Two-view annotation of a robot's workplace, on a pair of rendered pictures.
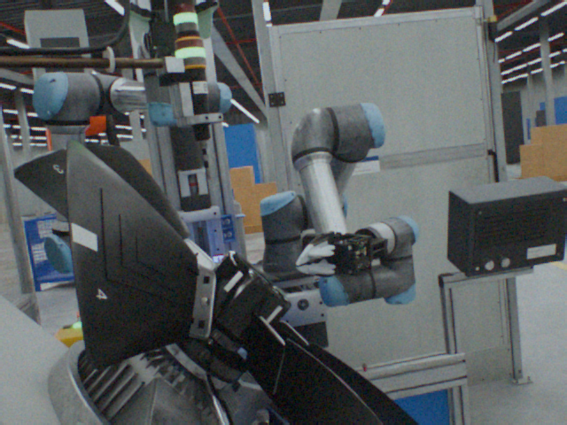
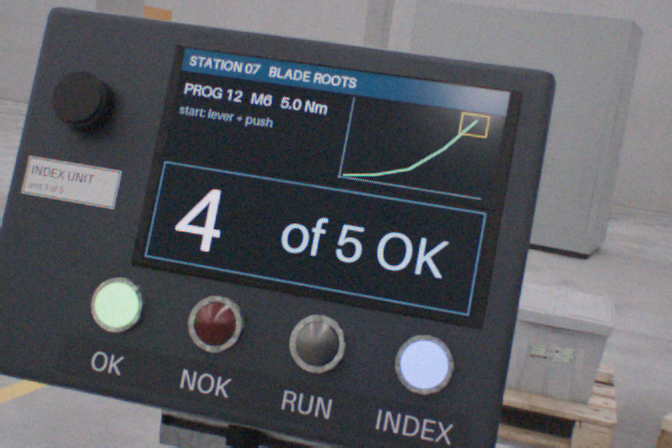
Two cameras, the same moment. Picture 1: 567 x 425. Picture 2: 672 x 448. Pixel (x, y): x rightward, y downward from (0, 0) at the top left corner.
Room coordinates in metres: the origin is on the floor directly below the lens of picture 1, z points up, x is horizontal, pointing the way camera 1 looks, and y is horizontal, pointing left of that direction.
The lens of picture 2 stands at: (1.77, -0.34, 1.24)
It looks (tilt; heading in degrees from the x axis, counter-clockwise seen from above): 9 degrees down; 199
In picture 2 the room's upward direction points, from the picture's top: 8 degrees clockwise
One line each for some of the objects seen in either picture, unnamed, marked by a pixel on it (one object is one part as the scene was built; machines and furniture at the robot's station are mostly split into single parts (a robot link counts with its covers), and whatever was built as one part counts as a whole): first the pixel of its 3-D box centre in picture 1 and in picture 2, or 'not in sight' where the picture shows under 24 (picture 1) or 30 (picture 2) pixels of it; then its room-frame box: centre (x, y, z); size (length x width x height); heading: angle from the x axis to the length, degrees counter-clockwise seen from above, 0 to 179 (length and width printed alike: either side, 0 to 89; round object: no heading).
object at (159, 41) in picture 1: (165, 38); not in sight; (1.06, 0.18, 1.63); 0.12 x 0.08 x 0.09; 18
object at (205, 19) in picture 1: (205, 21); not in sight; (0.99, 0.09, 1.64); 0.09 x 0.03 x 0.06; 54
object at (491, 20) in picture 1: (487, 40); not in sight; (2.81, -1.13, 1.82); 0.09 x 0.04 x 0.23; 98
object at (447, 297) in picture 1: (449, 313); not in sight; (1.28, -0.37, 0.96); 0.03 x 0.03 x 0.20; 8
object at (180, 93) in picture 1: (190, 92); not in sight; (0.84, 0.12, 1.50); 0.09 x 0.07 x 0.10; 133
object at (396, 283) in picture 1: (391, 279); not in sight; (1.22, -0.22, 1.08); 0.11 x 0.08 x 0.11; 104
